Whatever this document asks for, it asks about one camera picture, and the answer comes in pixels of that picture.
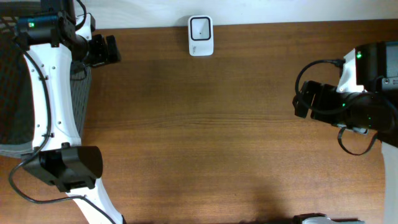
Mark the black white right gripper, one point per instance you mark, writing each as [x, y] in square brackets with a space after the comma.
[315, 101]

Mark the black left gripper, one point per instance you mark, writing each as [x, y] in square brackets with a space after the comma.
[103, 56]

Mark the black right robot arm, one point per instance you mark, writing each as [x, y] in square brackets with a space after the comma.
[364, 99]

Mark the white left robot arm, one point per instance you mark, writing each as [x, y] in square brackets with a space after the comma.
[76, 171]

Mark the white barcode scanner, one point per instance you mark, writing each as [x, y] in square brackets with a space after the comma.
[200, 36]

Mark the grey plastic mesh basket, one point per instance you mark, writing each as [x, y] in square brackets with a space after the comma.
[44, 85]

